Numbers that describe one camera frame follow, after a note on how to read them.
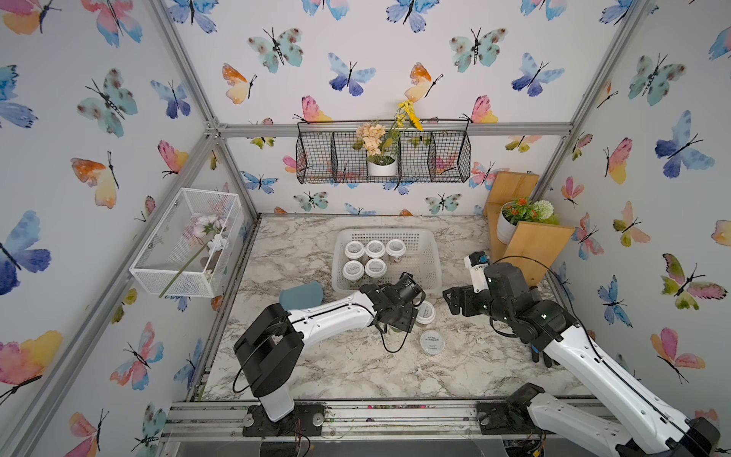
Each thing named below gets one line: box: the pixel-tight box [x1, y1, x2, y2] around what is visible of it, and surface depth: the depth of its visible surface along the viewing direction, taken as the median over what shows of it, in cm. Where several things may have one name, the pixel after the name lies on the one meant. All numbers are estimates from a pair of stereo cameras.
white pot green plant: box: [496, 196, 561, 245], surface depth 93 cm
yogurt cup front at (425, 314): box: [414, 299, 436, 328], surface depth 88 cm
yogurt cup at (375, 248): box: [364, 239, 387, 259], surface depth 101 cm
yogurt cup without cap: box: [419, 329, 446, 357], surface depth 83 cm
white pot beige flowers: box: [352, 99, 424, 177], surface depth 88 cm
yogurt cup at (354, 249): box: [343, 240, 366, 259], surface depth 101 cm
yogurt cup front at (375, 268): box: [364, 258, 388, 279], surface depth 97 cm
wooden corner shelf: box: [484, 171, 575, 288], surface depth 85 cm
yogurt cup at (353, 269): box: [341, 259, 365, 281], surface depth 97 cm
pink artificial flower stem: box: [158, 215, 230, 299], surface depth 74 cm
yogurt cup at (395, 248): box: [385, 238, 407, 258], surface depth 103 cm
